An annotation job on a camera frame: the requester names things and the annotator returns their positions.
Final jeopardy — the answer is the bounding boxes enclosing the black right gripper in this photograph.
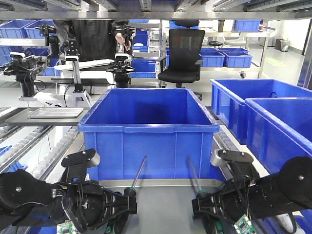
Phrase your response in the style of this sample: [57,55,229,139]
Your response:
[192,149,258,234]

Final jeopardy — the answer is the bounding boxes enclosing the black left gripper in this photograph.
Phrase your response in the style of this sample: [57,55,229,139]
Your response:
[52,149,137,232]

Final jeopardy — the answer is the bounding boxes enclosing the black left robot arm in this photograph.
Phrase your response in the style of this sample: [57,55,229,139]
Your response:
[0,148,137,234]

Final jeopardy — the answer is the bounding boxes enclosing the background robot arm station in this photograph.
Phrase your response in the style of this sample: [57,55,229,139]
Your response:
[0,20,136,107]

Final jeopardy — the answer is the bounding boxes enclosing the metal tray on shelf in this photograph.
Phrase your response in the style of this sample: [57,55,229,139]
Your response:
[28,108,84,119]

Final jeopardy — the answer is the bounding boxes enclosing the blue bin right front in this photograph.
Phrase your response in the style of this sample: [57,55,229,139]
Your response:
[246,99,312,174]

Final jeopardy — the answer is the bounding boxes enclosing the blue bin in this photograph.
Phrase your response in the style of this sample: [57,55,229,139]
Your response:
[246,99,312,174]
[78,88,220,180]
[210,78,312,145]

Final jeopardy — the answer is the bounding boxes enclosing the blue bin front centre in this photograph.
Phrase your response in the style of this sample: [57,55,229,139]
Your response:
[78,88,220,180]

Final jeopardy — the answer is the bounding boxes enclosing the blue bin right rear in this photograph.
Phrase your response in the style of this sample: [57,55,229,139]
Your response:
[210,78,312,145]

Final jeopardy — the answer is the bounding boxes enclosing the black office chair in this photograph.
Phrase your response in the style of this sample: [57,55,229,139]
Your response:
[158,19,205,88]

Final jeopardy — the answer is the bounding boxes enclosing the person in black jacket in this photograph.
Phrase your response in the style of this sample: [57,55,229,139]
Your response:
[53,19,129,61]

